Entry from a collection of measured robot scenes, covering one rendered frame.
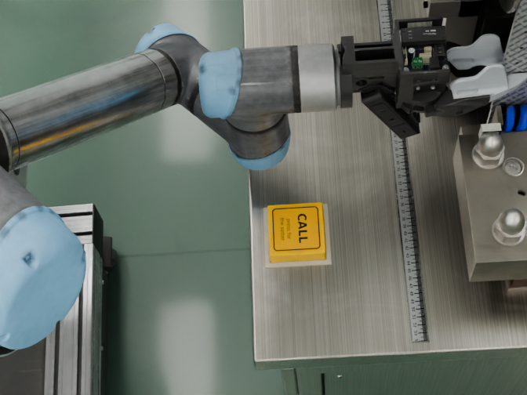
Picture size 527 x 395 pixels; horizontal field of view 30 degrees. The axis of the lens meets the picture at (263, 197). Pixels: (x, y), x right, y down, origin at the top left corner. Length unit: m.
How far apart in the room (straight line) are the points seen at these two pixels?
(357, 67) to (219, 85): 0.15
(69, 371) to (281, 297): 0.81
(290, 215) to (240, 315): 0.95
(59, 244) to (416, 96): 0.44
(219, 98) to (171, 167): 1.26
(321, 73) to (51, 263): 0.37
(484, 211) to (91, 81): 0.46
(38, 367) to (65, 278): 1.08
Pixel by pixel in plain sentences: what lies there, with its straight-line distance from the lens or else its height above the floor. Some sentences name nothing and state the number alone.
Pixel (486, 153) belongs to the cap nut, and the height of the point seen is 1.06.
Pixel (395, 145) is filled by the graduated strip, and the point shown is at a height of 0.90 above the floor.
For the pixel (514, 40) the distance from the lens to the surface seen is 1.08.
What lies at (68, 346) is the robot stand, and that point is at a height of 0.23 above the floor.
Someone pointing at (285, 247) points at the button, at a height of 0.92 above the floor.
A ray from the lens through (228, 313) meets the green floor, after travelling 2.17.
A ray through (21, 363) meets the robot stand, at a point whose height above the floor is 0.21.
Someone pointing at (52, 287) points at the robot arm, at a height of 1.23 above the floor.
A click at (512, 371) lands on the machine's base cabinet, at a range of 1.32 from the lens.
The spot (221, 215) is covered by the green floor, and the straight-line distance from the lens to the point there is 2.26.
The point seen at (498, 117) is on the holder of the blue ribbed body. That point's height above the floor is 1.04.
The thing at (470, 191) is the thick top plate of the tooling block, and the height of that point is 1.03.
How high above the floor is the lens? 2.04
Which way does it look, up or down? 64 degrees down
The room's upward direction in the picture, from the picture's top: 9 degrees counter-clockwise
